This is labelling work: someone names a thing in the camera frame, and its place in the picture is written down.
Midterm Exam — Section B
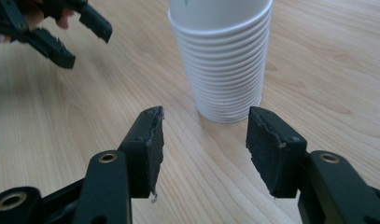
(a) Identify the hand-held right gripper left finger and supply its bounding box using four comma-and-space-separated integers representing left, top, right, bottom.
73, 105, 165, 224

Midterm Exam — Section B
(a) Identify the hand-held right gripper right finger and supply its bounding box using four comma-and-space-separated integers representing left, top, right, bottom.
246, 105, 380, 224

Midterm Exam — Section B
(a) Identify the white paper cup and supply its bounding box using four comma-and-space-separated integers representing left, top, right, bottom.
167, 0, 274, 124

